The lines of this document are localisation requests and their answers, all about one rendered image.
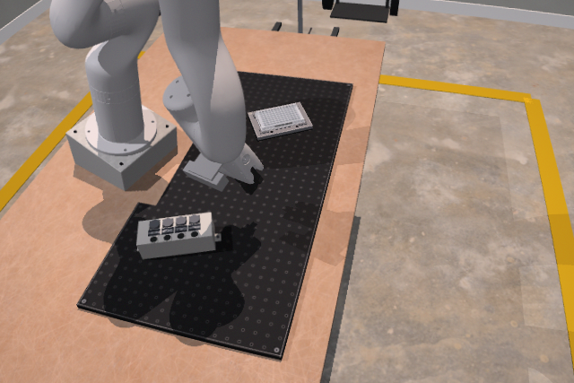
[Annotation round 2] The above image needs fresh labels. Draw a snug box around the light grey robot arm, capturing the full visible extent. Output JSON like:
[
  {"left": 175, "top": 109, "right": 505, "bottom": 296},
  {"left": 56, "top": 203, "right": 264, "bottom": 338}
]
[{"left": 49, "top": 0, "right": 247, "bottom": 191}]

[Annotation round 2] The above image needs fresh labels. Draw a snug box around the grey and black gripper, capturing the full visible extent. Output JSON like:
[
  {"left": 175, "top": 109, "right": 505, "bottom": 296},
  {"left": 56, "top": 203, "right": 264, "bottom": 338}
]
[{"left": 219, "top": 144, "right": 264, "bottom": 195}]

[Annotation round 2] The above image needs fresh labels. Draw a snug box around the white operator panel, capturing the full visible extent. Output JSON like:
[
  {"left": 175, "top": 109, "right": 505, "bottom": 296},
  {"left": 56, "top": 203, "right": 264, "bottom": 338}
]
[{"left": 136, "top": 213, "right": 222, "bottom": 259}]

